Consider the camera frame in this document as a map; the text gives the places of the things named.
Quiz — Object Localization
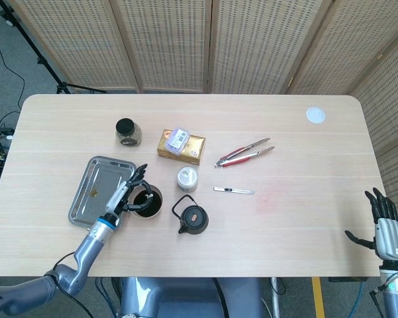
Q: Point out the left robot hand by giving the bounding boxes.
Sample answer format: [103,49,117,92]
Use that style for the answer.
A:
[105,163,155,221]

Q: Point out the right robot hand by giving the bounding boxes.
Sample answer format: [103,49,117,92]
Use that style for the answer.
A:
[344,187,398,263]

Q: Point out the stainless steel tray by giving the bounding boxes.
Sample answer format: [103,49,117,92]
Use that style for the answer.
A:
[68,156,136,228]

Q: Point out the cup of dark coffee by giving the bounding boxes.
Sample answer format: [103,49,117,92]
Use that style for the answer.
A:
[127,184,164,221]

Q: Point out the glass jar black lid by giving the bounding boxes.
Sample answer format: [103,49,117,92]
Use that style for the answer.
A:
[115,118,143,147]

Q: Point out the clear plastic swab container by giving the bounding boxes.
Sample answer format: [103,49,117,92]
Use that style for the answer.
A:
[176,166,199,193]

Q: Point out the black cast iron teapot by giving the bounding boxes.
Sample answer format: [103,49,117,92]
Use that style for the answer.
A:
[171,194,210,236]

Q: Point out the purple packet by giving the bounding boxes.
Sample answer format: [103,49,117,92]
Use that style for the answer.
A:
[165,127,192,155]

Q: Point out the gold tissue pack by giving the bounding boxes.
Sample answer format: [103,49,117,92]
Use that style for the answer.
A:
[157,129,206,166]

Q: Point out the grey robot torso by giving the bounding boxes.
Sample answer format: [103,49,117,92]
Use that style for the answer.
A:
[119,277,263,318]

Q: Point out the silver utility knife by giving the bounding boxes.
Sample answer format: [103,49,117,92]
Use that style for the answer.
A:
[213,186,255,195]

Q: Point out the metal table leg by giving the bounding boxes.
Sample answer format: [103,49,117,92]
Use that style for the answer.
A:
[269,277,282,318]

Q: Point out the black tripod stand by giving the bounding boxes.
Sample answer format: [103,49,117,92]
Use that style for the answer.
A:
[0,0,107,94]

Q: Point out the woven folding screen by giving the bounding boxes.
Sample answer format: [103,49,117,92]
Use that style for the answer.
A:
[6,0,398,226]

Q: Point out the blue cable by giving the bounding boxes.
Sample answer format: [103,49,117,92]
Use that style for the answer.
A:
[348,281,366,318]

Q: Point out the red handled metal tongs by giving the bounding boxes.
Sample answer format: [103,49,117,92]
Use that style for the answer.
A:
[214,137,276,168]

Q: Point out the white round cable grommet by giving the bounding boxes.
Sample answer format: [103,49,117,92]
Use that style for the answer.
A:
[306,106,327,125]

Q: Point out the long black floor cable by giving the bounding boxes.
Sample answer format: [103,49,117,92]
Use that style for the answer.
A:
[0,13,27,109]

